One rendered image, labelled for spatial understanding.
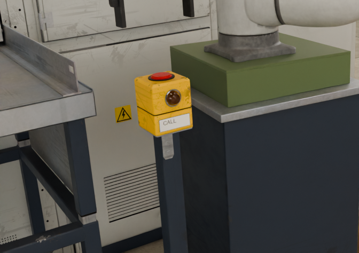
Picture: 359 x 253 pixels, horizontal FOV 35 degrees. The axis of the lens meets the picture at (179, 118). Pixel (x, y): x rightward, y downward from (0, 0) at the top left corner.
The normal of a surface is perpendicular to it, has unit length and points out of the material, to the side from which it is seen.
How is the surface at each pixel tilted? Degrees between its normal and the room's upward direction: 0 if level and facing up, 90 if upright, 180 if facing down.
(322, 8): 109
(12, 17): 90
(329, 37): 90
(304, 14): 122
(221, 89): 90
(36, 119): 90
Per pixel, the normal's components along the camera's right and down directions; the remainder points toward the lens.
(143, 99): -0.87, 0.22
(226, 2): -0.75, 0.26
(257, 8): -0.40, 0.44
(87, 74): 0.48, 0.25
